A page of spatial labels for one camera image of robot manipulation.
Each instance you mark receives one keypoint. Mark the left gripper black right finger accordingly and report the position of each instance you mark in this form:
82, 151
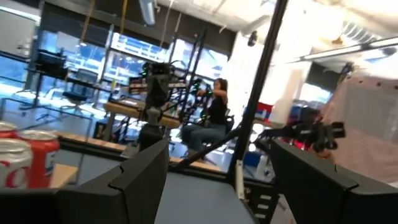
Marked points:
311, 193

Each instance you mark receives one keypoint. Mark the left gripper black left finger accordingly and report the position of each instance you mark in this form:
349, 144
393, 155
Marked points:
136, 186

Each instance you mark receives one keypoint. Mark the silver Diet Coke can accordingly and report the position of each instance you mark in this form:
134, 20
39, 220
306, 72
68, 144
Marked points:
14, 165

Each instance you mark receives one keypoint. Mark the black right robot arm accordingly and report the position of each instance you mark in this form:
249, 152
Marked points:
157, 90

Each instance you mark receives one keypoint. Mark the person's hand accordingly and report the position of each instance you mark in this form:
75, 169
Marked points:
326, 155

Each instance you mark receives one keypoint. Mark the blue storage bin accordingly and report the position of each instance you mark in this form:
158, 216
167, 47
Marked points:
253, 158

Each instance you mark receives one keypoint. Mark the white plastic strip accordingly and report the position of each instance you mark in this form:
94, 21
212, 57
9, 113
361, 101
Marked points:
240, 180

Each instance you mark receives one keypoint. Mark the wooden workbench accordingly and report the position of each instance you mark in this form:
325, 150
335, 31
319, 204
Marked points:
124, 110

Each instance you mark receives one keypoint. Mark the black diagonal support strut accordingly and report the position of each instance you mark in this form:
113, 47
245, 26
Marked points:
211, 147

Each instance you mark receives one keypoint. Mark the person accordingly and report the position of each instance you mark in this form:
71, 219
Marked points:
217, 109
363, 124

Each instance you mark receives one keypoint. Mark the red blue box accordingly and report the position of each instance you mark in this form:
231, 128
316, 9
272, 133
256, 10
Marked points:
262, 112

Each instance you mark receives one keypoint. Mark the black office chair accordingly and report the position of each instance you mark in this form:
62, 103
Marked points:
79, 84

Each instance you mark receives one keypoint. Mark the black metal rack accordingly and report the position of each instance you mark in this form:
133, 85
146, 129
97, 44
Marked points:
192, 62

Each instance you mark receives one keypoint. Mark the black vertical frame post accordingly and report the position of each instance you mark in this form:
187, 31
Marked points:
261, 77

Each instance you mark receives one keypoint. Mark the black wall camera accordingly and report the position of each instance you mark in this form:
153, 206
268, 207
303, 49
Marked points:
252, 39

